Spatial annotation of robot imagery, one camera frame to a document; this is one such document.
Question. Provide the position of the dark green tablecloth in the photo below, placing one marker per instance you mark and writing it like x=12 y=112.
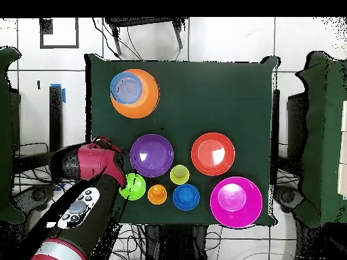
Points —
x=203 y=108

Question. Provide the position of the blue tape strip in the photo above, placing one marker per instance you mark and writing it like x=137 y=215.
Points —
x=64 y=94

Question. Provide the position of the pink bowl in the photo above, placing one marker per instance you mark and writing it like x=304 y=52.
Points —
x=235 y=201

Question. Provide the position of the orange cup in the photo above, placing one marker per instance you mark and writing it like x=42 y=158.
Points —
x=157 y=194

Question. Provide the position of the dark blue bowl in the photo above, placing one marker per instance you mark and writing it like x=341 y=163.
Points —
x=186 y=197

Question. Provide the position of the yellow cup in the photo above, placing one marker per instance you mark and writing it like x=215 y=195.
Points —
x=179 y=174

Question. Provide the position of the green bowl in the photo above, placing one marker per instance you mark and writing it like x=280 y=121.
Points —
x=135 y=188

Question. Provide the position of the red bowl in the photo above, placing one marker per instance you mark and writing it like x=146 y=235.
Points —
x=212 y=154

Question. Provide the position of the purple bowl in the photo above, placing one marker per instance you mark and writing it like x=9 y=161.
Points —
x=151 y=155

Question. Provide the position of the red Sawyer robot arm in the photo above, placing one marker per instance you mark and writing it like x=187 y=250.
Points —
x=81 y=189

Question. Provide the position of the black frame table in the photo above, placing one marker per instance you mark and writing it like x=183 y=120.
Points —
x=56 y=122

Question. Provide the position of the large yellow-orange bowl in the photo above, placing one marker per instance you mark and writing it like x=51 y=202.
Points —
x=147 y=100

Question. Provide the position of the green cloth covered side table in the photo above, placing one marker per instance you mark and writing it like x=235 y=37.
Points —
x=325 y=135
x=6 y=135

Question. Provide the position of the light blue bowl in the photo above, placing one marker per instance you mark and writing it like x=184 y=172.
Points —
x=126 y=88

